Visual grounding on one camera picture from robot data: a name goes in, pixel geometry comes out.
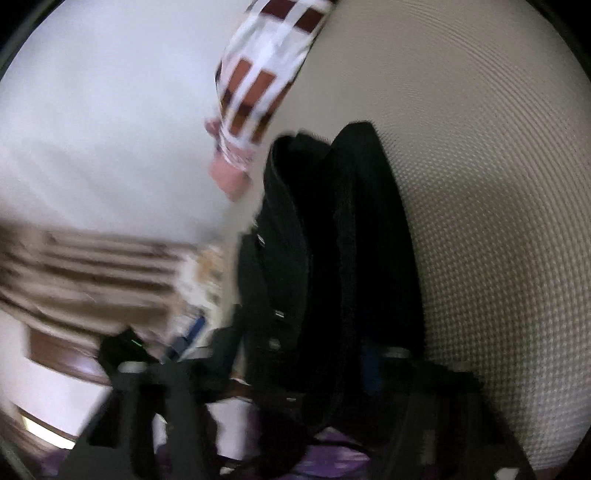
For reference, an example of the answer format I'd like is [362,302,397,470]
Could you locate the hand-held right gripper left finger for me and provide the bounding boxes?
[69,360,219,480]

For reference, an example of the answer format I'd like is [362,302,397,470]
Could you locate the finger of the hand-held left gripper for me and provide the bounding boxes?
[168,316,206,361]

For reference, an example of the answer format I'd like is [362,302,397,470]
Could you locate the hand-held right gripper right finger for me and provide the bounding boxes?
[362,347,528,480]

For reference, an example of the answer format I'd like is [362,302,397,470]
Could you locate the black pants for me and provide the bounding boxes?
[236,121,426,432]

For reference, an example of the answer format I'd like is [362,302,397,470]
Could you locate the person's purple printed clothing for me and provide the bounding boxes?
[157,427,372,480]

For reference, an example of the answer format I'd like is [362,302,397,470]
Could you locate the beige textured mattress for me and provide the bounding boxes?
[272,0,591,474]

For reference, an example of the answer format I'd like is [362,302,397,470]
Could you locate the beige barred bed frame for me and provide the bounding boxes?
[0,220,208,354]

